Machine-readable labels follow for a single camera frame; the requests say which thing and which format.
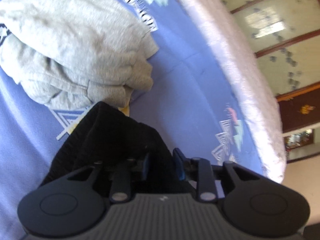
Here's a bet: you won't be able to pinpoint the folded grey garment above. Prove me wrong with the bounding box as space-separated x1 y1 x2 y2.
1 0 158 110

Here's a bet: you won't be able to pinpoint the dark wooden door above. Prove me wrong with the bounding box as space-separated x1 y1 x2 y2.
278 88 319 133

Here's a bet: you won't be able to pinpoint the lilac quilted duvet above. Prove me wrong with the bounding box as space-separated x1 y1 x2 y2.
178 0 286 183

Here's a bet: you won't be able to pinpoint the blue patterned bed sheet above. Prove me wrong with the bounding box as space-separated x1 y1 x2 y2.
1 0 264 239

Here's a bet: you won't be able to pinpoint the black pants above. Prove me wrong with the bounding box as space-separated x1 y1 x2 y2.
42 102 183 197

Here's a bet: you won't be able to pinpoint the wooden glass-door wardrobe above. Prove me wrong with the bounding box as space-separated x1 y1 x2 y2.
221 0 319 95

